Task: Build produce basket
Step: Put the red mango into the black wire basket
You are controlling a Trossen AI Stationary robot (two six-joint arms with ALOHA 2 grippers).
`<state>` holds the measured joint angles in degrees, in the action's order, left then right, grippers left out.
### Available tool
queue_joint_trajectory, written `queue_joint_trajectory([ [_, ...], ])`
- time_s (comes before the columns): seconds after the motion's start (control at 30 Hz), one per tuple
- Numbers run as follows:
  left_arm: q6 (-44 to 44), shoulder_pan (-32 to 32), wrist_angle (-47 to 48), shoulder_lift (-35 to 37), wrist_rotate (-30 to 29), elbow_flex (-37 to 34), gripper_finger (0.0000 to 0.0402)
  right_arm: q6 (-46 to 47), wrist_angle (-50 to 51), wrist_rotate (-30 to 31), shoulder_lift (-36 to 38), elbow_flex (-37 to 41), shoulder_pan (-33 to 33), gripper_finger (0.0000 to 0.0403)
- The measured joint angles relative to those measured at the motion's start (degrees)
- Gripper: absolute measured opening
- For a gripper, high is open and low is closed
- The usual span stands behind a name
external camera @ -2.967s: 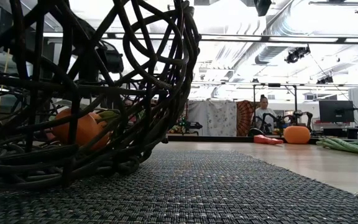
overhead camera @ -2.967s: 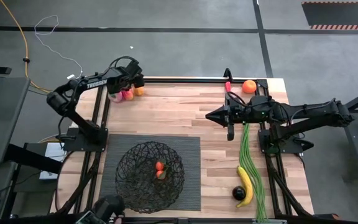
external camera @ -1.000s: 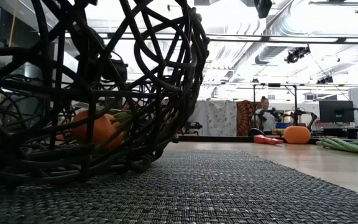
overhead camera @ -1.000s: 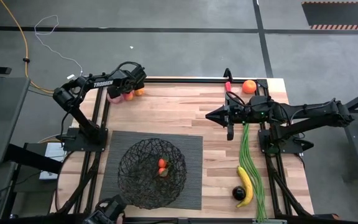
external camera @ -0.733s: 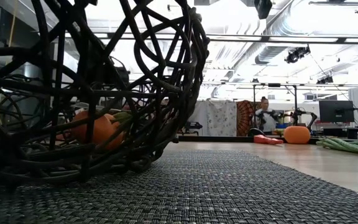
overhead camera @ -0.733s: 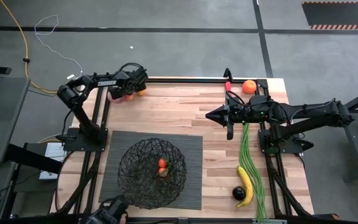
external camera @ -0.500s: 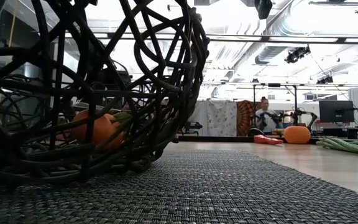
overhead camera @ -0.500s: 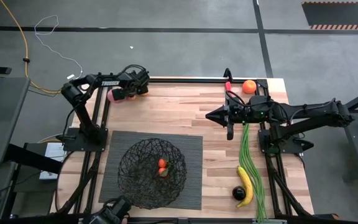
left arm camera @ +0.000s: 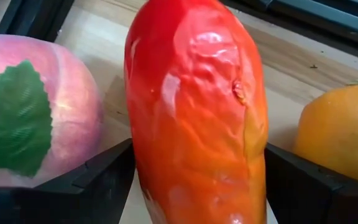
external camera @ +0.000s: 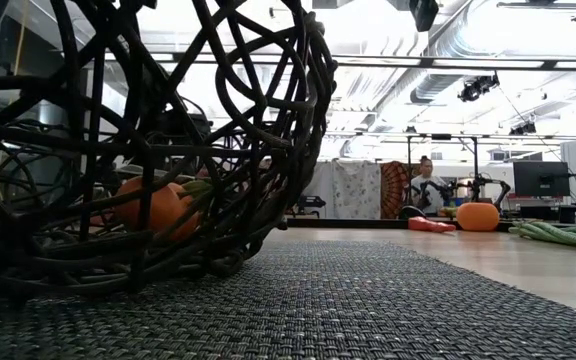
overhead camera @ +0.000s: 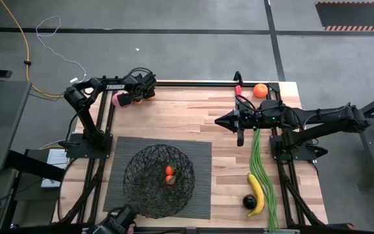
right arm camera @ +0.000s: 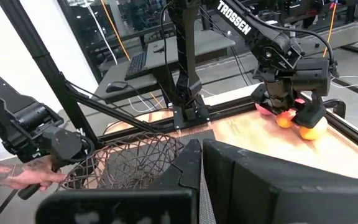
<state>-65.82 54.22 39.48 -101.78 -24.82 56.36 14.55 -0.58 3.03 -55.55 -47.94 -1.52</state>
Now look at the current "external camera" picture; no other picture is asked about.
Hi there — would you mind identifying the dark woven wicker basket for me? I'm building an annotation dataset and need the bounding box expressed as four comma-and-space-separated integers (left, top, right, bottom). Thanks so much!
0, 0, 339, 301

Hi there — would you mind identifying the red toy pepper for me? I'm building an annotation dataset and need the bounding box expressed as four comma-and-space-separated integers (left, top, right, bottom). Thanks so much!
407, 216, 457, 234

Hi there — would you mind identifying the green long bean bundle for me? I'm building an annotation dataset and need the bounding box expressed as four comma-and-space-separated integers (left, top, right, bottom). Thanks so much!
509, 219, 576, 253

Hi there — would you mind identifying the tangerine pair with green leaf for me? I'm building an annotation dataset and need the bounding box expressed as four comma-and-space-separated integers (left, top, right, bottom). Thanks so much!
113, 175, 214, 244

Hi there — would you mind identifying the black ceiling track light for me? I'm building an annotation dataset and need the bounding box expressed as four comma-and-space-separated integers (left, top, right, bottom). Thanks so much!
509, 119, 538, 136
457, 73, 501, 104

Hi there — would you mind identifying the person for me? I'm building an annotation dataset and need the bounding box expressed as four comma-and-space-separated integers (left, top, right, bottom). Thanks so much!
410, 155, 449, 214

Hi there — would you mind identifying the orange mandala tapestry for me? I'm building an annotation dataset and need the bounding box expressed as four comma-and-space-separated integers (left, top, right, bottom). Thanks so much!
380, 160, 412, 220

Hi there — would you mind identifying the white patterned cloth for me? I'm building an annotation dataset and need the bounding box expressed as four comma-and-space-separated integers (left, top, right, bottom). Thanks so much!
312, 159, 382, 220

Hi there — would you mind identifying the black computer monitor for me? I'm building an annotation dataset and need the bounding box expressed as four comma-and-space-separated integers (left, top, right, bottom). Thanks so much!
512, 160, 571, 198

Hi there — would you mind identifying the round orange toy fruit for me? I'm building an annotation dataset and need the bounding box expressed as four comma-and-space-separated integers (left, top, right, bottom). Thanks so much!
456, 202, 501, 233

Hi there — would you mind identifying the grey woven placemat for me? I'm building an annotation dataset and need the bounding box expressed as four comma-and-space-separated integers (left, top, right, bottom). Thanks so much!
0, 240, 576, 360

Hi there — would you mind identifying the black metal stand frame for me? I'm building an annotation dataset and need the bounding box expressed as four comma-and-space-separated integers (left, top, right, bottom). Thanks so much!
406, 132, 480, 201

